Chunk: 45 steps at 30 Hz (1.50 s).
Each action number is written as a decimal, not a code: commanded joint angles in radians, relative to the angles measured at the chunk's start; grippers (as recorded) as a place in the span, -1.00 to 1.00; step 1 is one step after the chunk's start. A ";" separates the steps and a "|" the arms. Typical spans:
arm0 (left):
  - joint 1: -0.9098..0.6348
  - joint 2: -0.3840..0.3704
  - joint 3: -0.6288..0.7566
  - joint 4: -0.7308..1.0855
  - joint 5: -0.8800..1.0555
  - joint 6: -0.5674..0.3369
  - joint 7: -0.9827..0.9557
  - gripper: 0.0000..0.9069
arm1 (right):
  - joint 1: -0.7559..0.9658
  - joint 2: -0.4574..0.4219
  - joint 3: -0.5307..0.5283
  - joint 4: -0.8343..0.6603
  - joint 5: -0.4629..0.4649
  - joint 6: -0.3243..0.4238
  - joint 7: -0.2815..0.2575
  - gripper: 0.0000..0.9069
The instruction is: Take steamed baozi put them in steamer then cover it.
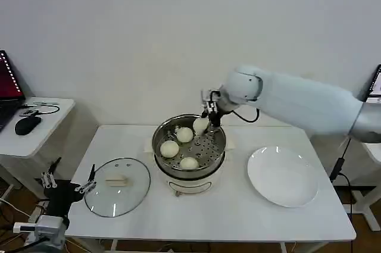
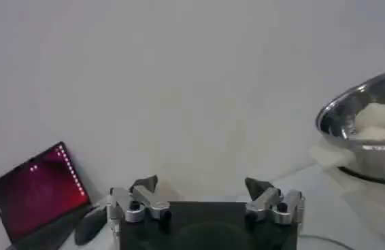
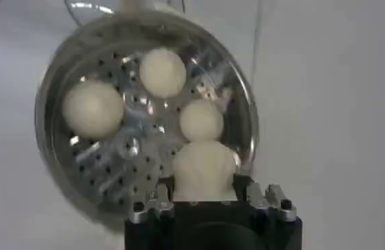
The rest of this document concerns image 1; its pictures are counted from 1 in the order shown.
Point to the white round plate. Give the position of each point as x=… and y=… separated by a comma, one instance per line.
x=282, y=177

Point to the perforated steel steamer basket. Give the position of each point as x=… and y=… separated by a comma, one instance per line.
x=202, y=149

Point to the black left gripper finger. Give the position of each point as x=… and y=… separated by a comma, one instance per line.
x=49, y=177
x=86, y=186

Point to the white electric cooker base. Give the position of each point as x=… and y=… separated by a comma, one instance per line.
x=190, y=183

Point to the white side table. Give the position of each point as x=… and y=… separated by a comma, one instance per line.
x=372, y=151
x=50, y=134

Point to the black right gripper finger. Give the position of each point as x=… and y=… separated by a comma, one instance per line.
x=215, y=117
x=205, y=104

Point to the white work table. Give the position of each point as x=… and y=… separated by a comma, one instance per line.
x=208, y=223

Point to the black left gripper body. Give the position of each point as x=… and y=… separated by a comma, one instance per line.
x=61, y=196

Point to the laptop with white screen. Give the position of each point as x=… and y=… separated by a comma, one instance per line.
x=375, y=86

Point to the oval glass lid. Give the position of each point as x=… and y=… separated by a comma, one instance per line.
x=119, y=187

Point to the laptop with red screen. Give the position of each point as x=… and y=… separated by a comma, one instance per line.
x=9, y=92

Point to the black computer mouse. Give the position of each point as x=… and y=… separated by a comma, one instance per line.
x=27, y=125

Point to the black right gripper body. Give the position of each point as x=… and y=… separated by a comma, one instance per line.
x=219, y=104

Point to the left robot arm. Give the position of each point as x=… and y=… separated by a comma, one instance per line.
x=44, y=229

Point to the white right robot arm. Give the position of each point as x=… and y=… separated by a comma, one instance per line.
x=297, y=101

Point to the white steamed bun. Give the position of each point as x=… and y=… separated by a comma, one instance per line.
x=184, y=134
x=200, y=123
x=189, y=163
x=169, y=149

